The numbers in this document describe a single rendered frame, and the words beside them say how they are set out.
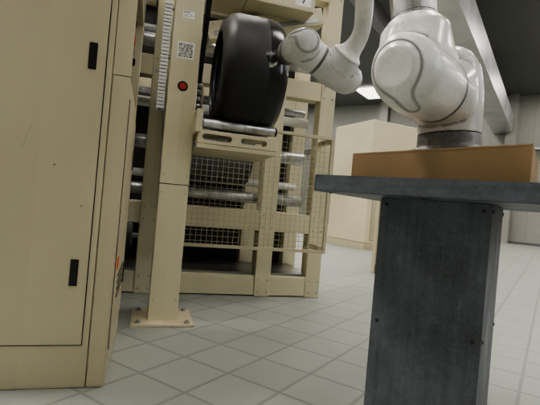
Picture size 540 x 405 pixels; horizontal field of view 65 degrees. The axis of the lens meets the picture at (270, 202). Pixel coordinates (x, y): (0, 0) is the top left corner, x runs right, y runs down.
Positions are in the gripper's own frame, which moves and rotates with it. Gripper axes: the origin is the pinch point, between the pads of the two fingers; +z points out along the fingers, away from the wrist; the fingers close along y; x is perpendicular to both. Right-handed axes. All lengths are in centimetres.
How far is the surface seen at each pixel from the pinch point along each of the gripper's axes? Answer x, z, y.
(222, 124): 26.2, 19.3, 14.5
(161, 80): 11, 30, 42
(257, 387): 107, -53, 6
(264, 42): -9.8, 13.7, 1.3
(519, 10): -280, 532, -597
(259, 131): 27.2, 19.3, -2.2
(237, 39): -9.0, 14.1, 13.1
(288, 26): -36, 76, -26
